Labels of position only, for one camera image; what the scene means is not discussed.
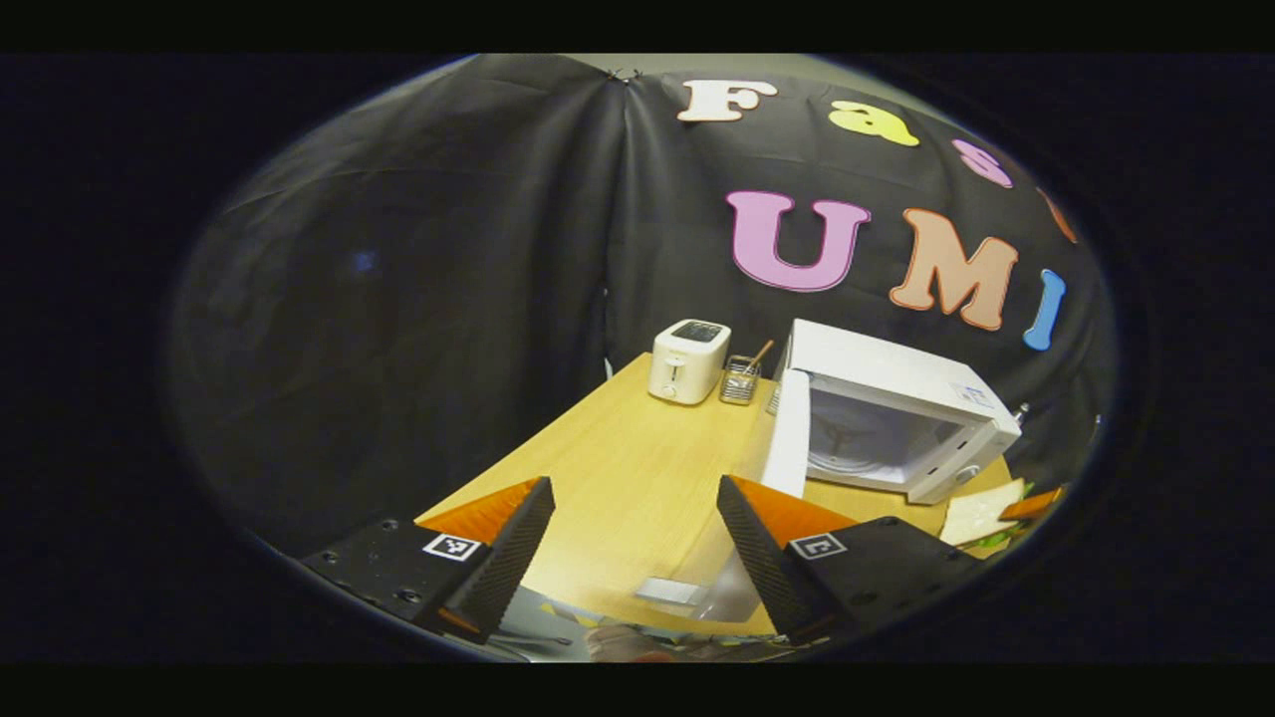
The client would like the white toaster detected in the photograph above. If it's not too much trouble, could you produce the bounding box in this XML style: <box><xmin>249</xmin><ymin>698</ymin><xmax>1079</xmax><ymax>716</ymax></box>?
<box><xmin>648</xmin><ymin>319</ymin><xmax>732</xmax><ymax>405</ymax></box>

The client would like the white microwave oven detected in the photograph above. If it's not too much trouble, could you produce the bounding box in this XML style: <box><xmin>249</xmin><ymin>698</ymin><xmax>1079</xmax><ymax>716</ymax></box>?
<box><xmin>762</xmin><ymin>319</ymin><xmax>1024</xmax><ymax>506</ymax></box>

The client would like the sandwich with lettuce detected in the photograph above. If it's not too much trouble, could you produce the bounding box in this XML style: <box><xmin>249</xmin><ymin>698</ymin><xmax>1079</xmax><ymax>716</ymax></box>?
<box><xmin>939</xmin><ymin>478</ymin><xmax>1032</xmax><ymax>554</ymax></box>

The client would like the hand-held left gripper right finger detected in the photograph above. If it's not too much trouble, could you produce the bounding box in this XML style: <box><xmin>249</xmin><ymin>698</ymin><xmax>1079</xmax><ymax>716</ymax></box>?
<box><xmin>715</xmin><ymin>474</ymin><xmax>982</xmax><ymax>643</ymax></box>

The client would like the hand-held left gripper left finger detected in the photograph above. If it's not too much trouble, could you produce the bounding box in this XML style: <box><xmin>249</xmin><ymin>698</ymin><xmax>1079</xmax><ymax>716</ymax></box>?
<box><xmin>299</xmin><ymin>476</ymin><xmax>557</xmax><ymax>645</ymax></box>

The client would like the wire mesh utensil basket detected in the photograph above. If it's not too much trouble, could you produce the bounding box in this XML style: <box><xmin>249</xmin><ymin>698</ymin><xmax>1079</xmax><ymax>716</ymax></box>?
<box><xmin>718</xmin><ymin>355</ymin><xmax>763</xmax><ymax>406</ymax></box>

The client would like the black backdrop cloth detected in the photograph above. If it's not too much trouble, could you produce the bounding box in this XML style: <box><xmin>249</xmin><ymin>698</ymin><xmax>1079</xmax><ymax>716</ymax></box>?
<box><xmin>169</xmin><ymin>55</ymin><xmax>1117</xmax><ymax>559</ymax></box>

